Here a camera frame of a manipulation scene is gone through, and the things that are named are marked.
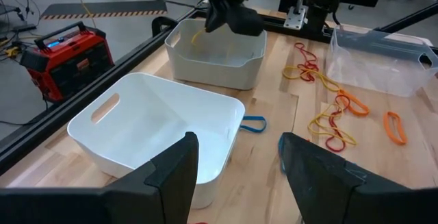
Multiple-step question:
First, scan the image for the yellow rubber band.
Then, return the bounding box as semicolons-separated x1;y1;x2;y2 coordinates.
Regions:
282;65;342;93
190;27;207;46

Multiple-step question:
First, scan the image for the clear transparent plastic basket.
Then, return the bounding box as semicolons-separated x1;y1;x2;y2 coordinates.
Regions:
324;25;438;98

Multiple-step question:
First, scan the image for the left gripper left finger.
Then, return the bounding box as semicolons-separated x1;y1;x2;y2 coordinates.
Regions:
0;131;201;224

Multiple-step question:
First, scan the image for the hazard striped floor strip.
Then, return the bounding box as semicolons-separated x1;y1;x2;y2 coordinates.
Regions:
40;0;168;21

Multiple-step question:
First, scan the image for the yellow cable plug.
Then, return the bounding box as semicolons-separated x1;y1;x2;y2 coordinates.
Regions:
3;45;21;59

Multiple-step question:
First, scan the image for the pile of coloured rubber bands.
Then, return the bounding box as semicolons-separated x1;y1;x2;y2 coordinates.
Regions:
307;103;358;147

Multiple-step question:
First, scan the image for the white plastic basket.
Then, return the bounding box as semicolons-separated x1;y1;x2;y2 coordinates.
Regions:
66;72;246;210

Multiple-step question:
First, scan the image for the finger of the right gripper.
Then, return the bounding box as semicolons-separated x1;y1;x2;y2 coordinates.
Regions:
204;0;229;34
224;3;265;37

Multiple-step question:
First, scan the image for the black power station cable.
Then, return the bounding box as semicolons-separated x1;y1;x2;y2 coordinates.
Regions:
0;92;49;127

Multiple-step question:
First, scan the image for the red portable power station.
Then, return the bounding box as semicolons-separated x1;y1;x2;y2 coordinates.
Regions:
19;21;116;103

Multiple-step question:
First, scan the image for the silver metal bracket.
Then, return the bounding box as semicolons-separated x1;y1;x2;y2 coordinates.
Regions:
283;0;309;32

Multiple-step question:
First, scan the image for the blue rubber band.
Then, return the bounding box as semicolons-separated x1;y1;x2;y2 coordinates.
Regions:
277;135;287;175
239;115;268;134

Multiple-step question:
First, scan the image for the light grey plastic basket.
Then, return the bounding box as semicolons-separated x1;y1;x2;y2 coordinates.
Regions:
164;18;268;91

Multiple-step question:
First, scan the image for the black power adapter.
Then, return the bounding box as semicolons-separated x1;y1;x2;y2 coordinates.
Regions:
12;23;38;34

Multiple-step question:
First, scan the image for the yellow floor cable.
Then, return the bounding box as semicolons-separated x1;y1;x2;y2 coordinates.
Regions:
70;0;99;29

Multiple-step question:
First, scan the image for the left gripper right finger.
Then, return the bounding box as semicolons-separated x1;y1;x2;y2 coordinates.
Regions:
277;132;438;224

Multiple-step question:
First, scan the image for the orange rubber band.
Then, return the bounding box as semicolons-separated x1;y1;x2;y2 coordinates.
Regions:
336;89;371;117
383;111;409;146

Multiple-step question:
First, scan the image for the thin black floor cable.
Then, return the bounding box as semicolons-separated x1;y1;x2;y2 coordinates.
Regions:
0;0;35;23

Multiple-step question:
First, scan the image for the black frame clamp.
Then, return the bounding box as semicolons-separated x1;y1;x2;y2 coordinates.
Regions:
151;16;179;37

